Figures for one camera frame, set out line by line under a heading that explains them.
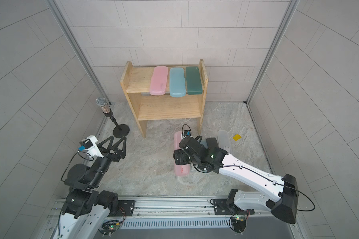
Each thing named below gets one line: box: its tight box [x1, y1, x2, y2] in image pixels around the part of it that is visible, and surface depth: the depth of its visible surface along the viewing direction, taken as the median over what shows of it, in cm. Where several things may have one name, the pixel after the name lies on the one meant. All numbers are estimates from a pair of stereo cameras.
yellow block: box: [232, 133, 242, 141], surface depth 98 cm
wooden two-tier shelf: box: [120, 59, 209, 138], surface depth 86 cm
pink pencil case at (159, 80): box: [149, 66, 169, 96], surface depth 71 cm
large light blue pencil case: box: [169, 67, 186, 98], surface depth 71 cm
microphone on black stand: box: [95, 97, 130, 139], surface depth 101 cm
